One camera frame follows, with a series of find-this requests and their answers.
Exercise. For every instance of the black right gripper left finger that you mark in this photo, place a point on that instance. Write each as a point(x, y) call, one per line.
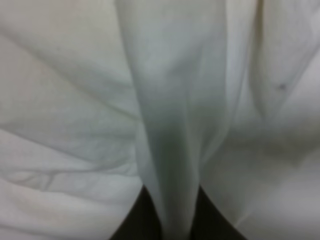
point(142, 222)

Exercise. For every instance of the white short sleeve shirt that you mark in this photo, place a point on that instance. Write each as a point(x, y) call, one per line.
point(99, 98)

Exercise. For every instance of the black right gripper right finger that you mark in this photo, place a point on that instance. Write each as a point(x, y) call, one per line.
point(209, 223)

